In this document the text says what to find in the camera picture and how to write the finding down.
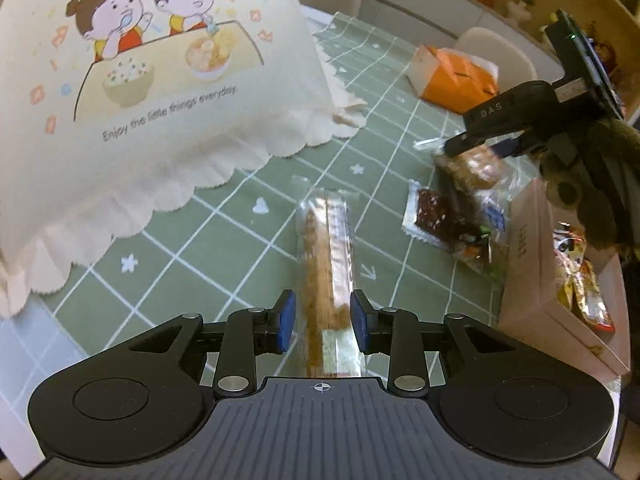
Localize round tan cookie packet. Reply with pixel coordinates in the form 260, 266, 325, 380
415, 137, 511, 196

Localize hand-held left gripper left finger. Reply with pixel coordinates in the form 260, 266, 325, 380
127, 289, 297, 395

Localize yellow snack packet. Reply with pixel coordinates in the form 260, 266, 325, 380
557, 260, 616, 333

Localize person's right hand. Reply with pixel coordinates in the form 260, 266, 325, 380
540, 120, 640, 258

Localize cartoon panda snack packet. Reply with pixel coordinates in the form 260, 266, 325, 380
552, 222, 588, 263

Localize brown jerky packet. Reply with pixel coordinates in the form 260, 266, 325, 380
402, 180, 453, 251

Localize orange tissue box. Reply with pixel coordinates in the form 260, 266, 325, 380
406, 45, 501, 113

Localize pink cardboard box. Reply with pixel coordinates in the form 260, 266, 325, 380
497, 177, 632, 376

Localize white cartoon printed bag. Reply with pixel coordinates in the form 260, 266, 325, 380
0, 0, 368, 318

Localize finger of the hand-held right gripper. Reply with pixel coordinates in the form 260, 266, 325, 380
462, 80, 562, 136
444, 128, 547, 159

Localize blue label cookie packet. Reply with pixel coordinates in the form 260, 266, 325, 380
470, 190, 511, 241

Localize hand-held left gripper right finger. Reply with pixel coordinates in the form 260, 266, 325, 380
350, 289, 506, 395

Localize green checked tablecloth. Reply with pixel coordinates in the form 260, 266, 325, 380
40, 10, 566, 383

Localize long cereal bar packet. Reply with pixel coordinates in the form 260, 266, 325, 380
295, 186, 363, 378

